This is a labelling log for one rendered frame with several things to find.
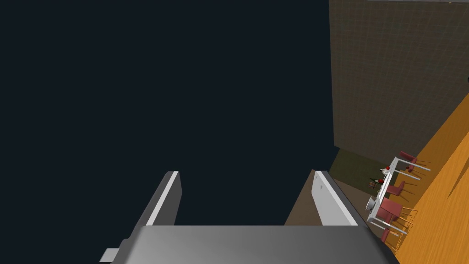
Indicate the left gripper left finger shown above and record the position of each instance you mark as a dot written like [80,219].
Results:
[166,201]

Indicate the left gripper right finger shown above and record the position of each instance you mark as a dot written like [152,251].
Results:
[331,203]

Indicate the white dining table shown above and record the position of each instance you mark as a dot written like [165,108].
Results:
[385,187]

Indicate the red chair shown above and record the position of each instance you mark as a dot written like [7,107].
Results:
[390,211]
[386,235]
[410,161]
[396,190]

